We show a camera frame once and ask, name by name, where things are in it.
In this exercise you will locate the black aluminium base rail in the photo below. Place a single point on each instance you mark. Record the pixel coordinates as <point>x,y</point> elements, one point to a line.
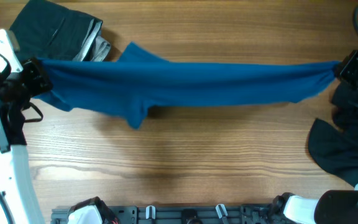
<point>241,214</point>

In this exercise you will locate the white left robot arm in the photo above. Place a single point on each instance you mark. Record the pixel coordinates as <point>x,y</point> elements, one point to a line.
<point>18,201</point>

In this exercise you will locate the black garment at right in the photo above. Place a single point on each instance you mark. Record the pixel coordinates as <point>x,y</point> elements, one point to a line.
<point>335,148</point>

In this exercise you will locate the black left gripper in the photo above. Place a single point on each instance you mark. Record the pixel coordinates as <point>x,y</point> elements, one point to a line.
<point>32,68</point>

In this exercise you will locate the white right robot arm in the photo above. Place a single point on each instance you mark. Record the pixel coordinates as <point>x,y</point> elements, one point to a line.
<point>334,206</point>

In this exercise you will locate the grey folded garment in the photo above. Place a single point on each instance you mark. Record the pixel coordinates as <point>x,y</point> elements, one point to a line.
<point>94,47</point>

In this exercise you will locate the black folded garment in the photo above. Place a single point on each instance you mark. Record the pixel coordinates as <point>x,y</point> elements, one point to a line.
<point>44,29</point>

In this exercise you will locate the blue t-shirt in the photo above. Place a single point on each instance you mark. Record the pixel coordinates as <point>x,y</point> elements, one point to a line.
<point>139,80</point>

